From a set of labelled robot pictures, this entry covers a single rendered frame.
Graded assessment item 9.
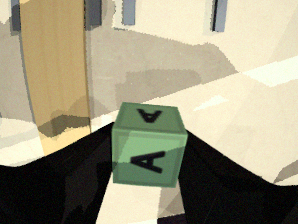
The green cube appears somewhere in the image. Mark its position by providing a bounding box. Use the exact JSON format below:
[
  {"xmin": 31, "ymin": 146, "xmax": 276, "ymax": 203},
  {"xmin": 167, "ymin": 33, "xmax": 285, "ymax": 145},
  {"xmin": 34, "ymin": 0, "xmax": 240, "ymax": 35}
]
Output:
[{"xmin": 112, "ymin": 101, "xmax": 188, "ymax": 188}]

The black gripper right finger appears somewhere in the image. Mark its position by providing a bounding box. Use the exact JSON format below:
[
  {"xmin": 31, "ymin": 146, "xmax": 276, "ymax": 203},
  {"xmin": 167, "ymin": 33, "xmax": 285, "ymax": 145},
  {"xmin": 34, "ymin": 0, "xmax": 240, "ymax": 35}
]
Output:
[{"xmin": 178, "ymin": 131, "xmax": 298, "ymax": 224}]

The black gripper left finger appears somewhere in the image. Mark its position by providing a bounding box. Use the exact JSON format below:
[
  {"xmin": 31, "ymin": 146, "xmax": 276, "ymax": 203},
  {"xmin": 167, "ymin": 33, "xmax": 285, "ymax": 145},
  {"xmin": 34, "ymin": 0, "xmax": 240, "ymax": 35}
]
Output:
[{"xmin": 0, "ymin": 121, "xmax": 114, "ymax": 224}]

